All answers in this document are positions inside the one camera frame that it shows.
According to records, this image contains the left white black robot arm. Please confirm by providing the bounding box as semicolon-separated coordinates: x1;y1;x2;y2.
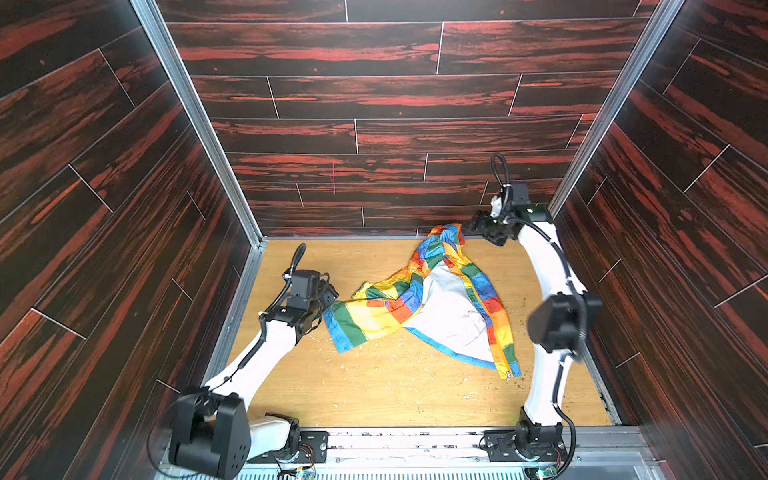
166;271;338;479

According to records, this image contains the multicoloured patchwork jacket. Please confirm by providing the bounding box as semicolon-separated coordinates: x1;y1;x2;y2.
323;223;521;380

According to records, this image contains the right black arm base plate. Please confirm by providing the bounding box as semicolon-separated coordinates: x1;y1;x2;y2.
479;427;567;463

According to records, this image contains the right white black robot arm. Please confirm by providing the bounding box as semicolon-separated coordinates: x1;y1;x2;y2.
470;207;602;449

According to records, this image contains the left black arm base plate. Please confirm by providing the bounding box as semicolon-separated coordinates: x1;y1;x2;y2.
247;429;330;464

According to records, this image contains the aluminium front rail frame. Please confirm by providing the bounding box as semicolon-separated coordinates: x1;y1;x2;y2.
154;427;667;480

